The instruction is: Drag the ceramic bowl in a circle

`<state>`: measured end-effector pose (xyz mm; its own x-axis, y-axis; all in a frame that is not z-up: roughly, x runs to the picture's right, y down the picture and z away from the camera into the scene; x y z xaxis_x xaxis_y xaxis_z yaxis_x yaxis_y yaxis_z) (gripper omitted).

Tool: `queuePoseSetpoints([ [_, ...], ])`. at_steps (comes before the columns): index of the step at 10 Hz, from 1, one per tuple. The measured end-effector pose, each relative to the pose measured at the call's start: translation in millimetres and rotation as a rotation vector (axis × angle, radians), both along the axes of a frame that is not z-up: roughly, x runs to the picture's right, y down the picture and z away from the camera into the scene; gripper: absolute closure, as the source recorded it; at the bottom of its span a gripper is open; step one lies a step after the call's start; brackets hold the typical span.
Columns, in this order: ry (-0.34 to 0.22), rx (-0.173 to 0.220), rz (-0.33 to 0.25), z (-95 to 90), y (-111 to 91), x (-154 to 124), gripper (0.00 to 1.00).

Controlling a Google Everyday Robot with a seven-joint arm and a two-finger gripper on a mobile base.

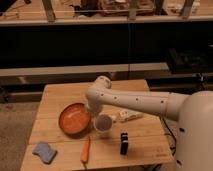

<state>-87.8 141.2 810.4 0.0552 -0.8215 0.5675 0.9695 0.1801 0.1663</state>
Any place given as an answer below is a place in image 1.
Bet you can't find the orange ceramic bowl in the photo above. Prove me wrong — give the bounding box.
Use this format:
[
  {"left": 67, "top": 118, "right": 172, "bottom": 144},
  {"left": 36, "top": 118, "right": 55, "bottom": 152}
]
[{"left": 58, "top": 103, "right": 91, "bottom": 135}]

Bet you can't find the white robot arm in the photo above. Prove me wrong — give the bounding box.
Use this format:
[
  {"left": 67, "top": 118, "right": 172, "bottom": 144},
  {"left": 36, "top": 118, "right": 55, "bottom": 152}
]
[{"left": 85, "top": 76, "right": 213, "bottom": 171}]

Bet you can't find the white mug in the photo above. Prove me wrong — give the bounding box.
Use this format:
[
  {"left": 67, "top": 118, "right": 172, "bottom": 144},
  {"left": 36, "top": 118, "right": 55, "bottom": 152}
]
[{"left": 93, "top": 114, "right": 113, "bottom": 136}]

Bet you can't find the white plastic bottle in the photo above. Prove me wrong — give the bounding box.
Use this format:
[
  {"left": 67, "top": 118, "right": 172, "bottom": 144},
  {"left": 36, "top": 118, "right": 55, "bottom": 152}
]
[{"left": 111, "top": 109, "right": 143, "bottom": 123}]

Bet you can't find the wooden table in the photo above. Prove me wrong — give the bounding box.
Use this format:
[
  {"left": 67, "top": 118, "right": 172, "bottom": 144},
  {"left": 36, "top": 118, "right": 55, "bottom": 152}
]
[{"left": 21, "top": 83, "right": 173, "bottom": 171}]

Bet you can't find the orange carrot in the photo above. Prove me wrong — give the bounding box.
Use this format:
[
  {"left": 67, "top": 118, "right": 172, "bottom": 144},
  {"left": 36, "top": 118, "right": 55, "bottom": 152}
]
[{"left": 81, "top": 138, "right": 91, "bottom": 163}]

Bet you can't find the blue sponge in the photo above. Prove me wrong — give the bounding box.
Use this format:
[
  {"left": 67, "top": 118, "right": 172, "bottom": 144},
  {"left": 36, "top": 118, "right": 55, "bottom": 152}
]
[{"left": 32, "top": 141, "right": 57, "bottom": 164}]

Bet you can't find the black box on shelf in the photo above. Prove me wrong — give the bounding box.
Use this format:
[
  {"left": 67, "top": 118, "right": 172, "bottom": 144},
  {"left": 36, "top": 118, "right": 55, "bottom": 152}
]
[{"left": 167, "top": 48, "right": 213, "bottom": 74}]

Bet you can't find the black floor cable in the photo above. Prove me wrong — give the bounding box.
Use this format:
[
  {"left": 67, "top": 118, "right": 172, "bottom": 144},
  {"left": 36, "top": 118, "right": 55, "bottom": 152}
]
[{"left": 161, "top": 117, "right": 178, "bottom": 157}]

